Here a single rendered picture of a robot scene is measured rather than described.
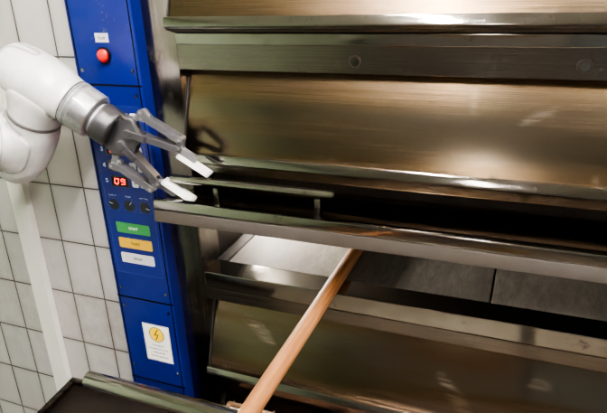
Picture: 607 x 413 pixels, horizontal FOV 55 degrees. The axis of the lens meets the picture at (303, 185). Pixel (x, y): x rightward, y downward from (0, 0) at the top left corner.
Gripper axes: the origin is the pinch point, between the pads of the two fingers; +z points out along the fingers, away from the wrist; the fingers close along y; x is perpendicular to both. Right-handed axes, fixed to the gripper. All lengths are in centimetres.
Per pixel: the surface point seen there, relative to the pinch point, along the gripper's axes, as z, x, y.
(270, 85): 3.1, -7.5, -22.1
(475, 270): 60, -18, -11
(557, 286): 73, -12, -20
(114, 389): 10.9, 23.4, 28.9
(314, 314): 33.7, 5.4, 6.5
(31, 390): -13, -34, 99
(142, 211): -6.8, -11.9, 17.4
